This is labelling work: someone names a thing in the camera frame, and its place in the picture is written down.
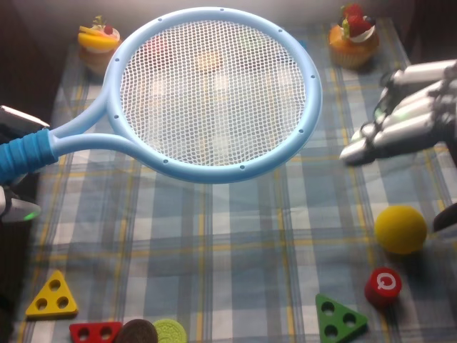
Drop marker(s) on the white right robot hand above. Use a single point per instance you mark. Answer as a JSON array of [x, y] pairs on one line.
[[410, 118]]

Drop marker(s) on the yellow foam ball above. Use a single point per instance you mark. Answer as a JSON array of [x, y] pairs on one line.
[[400, 230]]

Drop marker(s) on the light blue toy racket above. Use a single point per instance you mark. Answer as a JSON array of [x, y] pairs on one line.
[[21, 153]]

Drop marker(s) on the toy cupcake with strawberries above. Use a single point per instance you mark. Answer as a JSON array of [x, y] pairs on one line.
[[353, 50]]

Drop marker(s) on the red cylinder block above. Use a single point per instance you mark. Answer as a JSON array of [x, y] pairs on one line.
[[377, 296]]

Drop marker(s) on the blue plaid tablecloth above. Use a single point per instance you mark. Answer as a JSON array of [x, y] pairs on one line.
[[250, 257]]

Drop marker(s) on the green triangle block with holes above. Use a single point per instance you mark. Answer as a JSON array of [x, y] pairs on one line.
[[336, 318]]

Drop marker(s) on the red rectangular block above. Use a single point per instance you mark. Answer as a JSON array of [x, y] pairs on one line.
[[157, 46]]

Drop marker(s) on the light green round toy biscuit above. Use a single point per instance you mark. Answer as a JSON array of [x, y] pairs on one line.
[[172, 332]]

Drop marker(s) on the toy cupcake with mango slices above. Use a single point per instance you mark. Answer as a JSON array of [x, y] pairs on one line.
[[94, 57]]

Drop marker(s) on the dark brown toy cookie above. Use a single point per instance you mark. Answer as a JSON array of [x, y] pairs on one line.
[[136, 332]]

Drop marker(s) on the red triangle block with holes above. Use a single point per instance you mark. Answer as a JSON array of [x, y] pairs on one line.
[[94, 328]]

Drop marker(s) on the yellow triangle block with holes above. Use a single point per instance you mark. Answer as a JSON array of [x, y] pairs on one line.
[[53, 294]]

